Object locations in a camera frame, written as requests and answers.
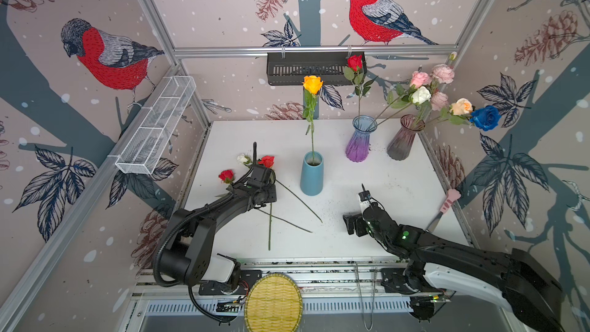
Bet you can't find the white rose flower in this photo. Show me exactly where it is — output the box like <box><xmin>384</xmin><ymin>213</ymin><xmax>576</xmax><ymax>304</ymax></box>
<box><xmin>237</xmin><ymin>154</ymin><xmax>323</xmax><ymax>222</ymax></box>
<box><xmin>376</xmin><ymin>85</ymin><xmax>432</xmax><ymax>129</ymax></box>

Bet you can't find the smoky pink glass vase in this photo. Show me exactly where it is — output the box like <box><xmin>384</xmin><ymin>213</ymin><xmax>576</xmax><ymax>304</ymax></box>
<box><xmin>387</xmin><ymin>115</ymin><xmax>425</xmax><ymax>161</ymax></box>

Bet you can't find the orange rose flower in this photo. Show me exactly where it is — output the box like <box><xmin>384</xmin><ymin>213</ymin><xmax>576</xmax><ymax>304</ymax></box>
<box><xmin>302</xmin><ymin>75</ymin><xmax>324</xmax><ymax>166</ymax></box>

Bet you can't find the pink carnation flower stem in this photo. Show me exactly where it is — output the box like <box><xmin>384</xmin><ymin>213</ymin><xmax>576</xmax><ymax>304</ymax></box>
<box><xmin>430</xmin><ymin>92</ymin><xmax>449</xmax><ymax>111</ymax></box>

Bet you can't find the cream peach rose stem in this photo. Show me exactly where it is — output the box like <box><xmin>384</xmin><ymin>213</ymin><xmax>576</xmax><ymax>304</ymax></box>
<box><xmin>427</xmin><ymin>98</ymin><xmax>474</xmax><ymax>125</ymax></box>

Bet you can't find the pink rose flower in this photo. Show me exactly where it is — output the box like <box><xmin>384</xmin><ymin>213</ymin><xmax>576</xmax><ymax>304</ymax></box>
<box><xmin>377</xmin><ymin>71</ymin><xmax>433</xmax><ymax>118</ymax></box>

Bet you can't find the blue rose flower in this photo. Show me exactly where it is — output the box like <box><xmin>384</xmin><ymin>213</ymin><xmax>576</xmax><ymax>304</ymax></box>
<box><xmin>470</xmin><ymin>105</ymin><xmax>501</xmax><ymax>132</ymax></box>

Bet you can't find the dark red rose flower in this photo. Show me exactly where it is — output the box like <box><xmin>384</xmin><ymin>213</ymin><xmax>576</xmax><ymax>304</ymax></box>
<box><xmin>344</xmin><ymin>55</ymin><xmax>376</xmax><ymax>116</ymax></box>

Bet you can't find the teal ceramic vase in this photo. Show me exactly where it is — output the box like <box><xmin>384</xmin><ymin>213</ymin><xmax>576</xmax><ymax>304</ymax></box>
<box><xmin>300</xmin><ymin>152</ymin><xmax>324</xmax><ymax>196</ymax></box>

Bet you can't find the blue purple glass vase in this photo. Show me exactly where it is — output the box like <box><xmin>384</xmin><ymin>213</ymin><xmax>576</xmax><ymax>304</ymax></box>
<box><xmin>345</xmin><ymin>115</ymin><xmax>377</xmax><ymax>163</ymax></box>

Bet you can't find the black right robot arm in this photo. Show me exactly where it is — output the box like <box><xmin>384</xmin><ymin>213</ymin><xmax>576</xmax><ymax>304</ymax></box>
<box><xmin>343</xmin><ymin>189</ymin><xmax>563</xmax><ymax>331</ymax></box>

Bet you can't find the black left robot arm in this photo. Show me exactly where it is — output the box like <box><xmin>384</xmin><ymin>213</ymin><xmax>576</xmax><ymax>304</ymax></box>
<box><xmin>152</xmin><ymin>157</ymin><xmax>277</xmax><ymax>292</ymax></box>

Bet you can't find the pink silicone spatula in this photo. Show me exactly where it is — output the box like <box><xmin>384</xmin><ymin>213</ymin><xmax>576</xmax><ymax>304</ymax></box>
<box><xmin>426</xmin><ymin>189</ymin><xmax>461</xmax><ymax>232</ymax></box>

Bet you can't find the yellow woven round mat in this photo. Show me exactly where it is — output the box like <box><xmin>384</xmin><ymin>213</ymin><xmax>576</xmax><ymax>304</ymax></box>
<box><xmin>244</xmin><ymin>273</ymin><xmax>304</xmax><ymax>332</ymax></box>

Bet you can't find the black hanging wire basket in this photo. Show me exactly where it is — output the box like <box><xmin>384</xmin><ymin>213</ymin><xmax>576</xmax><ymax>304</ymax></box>
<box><xmin>267</xmin><ymin>52</ymin><xmax>353</xmax><ymax>86</ymax></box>

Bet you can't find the white mesh wall shelf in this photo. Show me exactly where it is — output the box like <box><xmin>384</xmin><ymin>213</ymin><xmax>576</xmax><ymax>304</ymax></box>
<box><xmin>115</xmin><ymin>75</ymin><xmax>196</xmax><ymax>175</ymax></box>

